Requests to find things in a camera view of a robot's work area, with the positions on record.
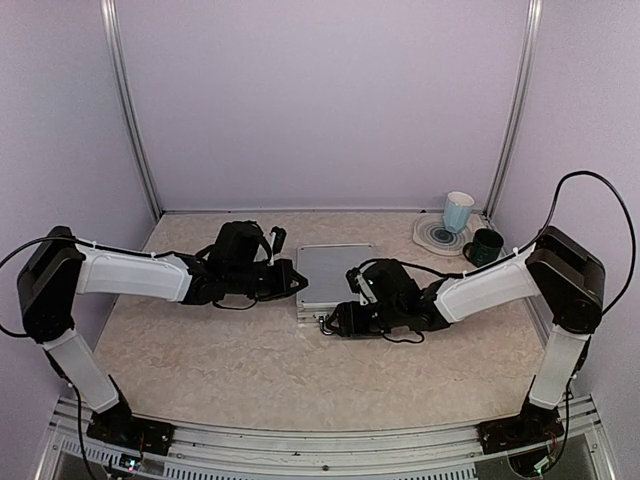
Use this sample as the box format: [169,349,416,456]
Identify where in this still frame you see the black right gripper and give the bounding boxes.
[324,300,404,337]

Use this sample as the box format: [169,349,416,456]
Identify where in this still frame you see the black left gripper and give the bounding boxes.
[226,258,308,301]

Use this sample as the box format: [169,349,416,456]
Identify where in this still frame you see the aluminium poker case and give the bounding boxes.
[296,243,377,336]

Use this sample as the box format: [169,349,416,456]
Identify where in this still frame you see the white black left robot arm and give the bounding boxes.
[3,221,309,456]

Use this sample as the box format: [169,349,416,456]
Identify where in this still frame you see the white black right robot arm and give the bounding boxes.
[322,226,605,454]

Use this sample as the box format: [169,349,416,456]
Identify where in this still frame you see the white swirl plate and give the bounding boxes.
[412,214,473,257]

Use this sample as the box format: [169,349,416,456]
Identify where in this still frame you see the dark green mug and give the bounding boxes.
[462,228,504,267]

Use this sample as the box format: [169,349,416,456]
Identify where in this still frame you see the light blue ribbed cup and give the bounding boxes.
[443,191,475,234]

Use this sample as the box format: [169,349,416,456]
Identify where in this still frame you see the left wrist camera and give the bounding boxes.
[267,226,287,266]

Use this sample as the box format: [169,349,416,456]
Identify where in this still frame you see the front aluminium rail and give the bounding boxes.
[35,401,615,479]

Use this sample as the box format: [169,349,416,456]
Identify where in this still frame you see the right aluminium frame post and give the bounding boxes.
[483,0,543,222]

